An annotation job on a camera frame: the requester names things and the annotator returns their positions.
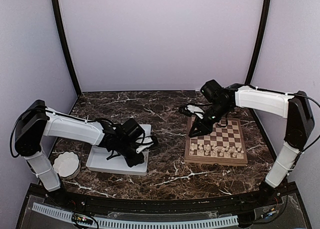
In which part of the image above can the black right frame post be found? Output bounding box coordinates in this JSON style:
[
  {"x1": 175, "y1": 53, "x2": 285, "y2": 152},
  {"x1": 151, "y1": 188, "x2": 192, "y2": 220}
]
[{"x1": 244, "y1": 0, "x2": 271, "y2": 85}]

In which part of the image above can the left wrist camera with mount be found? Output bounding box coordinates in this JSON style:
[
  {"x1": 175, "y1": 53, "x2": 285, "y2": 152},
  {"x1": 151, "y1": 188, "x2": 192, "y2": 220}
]
[{"x1": 135, "y1": 135, "x2": 159, "y2": 154}]

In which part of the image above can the white divided plastic tray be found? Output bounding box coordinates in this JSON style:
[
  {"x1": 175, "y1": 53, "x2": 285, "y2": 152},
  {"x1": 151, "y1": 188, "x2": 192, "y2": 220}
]
[{"x1": 86, "y1": 118, "x2": 151, "y2": 176}]

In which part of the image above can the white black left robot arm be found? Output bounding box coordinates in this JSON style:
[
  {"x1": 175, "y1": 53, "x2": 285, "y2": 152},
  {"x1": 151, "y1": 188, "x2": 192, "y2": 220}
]
[{"x1": 9, "y1": 99, "x2": 154, "y2": 207}]

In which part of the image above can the wooden chess board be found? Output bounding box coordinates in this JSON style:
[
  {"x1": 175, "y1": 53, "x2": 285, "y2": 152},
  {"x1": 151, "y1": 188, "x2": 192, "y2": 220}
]
[{"x1": 184, "y1": 118, "x2": 248, "y2": 167}]

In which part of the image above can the white slotted cable duct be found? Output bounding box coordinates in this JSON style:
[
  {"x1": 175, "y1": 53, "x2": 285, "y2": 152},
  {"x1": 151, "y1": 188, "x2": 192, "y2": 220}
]
[{"x1": 31, "y1": 202, "x2": 239, "y2": 229}]

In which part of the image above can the white scalloped ceramic bowl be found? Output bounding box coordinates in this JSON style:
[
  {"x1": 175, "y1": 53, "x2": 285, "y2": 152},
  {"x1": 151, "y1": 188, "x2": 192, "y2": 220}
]
[{"x1": 53, "y1": 151, "x2": 81, "y2": 180}]

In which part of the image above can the cream white chess queen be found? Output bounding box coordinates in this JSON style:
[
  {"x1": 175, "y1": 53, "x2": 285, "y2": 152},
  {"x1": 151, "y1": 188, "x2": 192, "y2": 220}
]
[{"x1": 219, "y1": 147, "x2": 225, "y2": 157}]

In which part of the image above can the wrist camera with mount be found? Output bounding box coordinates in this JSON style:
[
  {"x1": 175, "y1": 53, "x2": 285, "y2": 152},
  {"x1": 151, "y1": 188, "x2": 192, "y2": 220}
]
[
  {"x1": 178, "y1": 104, "x2": 204, "y2": 119},
  {"x1": 135, "y1": 135, "x2": 159, "y2": 154}
]

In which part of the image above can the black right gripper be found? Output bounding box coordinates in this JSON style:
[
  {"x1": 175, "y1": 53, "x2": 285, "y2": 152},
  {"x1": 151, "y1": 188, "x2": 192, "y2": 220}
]
[{"x1": 188, "y1": 101, "x2": 232, "y2": 138}]

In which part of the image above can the black left frame post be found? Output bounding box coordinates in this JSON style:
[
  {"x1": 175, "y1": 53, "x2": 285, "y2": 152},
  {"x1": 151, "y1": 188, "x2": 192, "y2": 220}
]
[{"x1": 51, "y1": 0, "x2": 82, "y2": 97}]

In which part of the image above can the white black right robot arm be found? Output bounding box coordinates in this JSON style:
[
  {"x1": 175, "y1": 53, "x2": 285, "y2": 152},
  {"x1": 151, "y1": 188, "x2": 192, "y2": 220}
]
[{"x1": 179, "y1": 79, "x2": 315, "y2": 206}]

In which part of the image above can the black frame post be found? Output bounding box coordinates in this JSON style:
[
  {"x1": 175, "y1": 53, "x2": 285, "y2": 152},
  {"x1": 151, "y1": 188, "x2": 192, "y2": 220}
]
[
  {"x1": 51, "y1": 0, "x2": 82, "y2": 97},
  {"x1": 244, "y1": 0, "x2": 271, "y2": 85}
]

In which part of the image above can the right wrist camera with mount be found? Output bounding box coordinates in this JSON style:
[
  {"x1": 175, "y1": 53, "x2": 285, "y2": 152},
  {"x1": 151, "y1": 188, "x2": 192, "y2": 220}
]
[{"x1": 178, "y1": 104, "x2": 204, "y2": 119}]

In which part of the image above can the black curved front rail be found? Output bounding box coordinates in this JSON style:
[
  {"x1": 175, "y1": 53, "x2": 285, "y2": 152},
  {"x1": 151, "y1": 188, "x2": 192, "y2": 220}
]
[{"x1": 47, "y1": 181, "x2": 296, "y2": 216}]

